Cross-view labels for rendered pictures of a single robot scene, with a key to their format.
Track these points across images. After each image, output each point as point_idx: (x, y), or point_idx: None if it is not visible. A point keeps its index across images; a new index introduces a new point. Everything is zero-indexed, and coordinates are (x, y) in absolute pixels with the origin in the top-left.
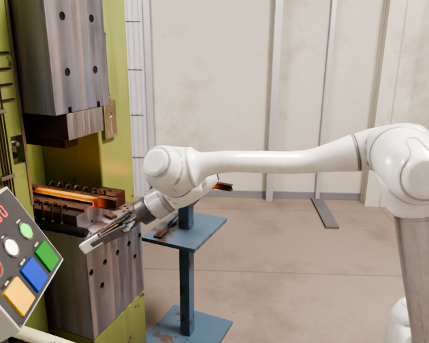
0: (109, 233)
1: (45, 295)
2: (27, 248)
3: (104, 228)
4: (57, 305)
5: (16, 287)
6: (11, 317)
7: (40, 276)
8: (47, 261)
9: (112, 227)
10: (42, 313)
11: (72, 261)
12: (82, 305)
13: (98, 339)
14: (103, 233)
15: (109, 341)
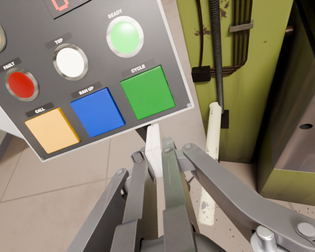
0: (96, 205)
1: (274, 97)
2: (109, 72)
3: (182, 150)
4: (274, 115)
5: (46, 121)
6: (32, 147)
7: (105, 121)
8: (138, 104)
9: (138, 193)
10: (258, 110)
11: (296, 94)
12: (280, 139)
13: (280, 171)
14: (134, 170)
15: (296, 178)
